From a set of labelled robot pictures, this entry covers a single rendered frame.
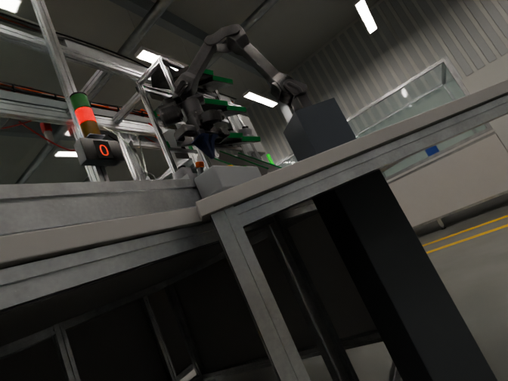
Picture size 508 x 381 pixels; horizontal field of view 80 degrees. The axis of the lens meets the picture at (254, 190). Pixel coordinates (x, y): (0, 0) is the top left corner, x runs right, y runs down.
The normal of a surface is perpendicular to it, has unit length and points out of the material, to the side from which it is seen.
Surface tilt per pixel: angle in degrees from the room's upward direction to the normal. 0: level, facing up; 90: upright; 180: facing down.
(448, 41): 90
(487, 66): 90
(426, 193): 90
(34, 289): 90
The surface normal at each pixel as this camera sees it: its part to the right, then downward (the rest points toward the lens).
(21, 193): 0.76, -0.45
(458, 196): -0.52, 0.06
